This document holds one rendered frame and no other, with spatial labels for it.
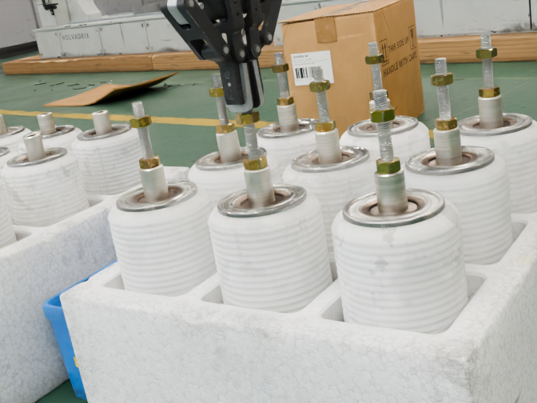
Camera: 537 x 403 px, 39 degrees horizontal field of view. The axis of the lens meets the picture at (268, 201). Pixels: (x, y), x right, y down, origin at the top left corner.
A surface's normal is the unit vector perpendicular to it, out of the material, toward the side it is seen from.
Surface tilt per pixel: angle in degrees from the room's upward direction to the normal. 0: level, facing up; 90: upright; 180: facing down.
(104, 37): 90
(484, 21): 90
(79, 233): 90
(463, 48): 90
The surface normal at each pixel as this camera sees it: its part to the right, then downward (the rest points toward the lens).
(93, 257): 0.82, 0.04
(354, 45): -0.48, 0.34
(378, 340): -0.16, -0.94
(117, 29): -0.70, 0.33
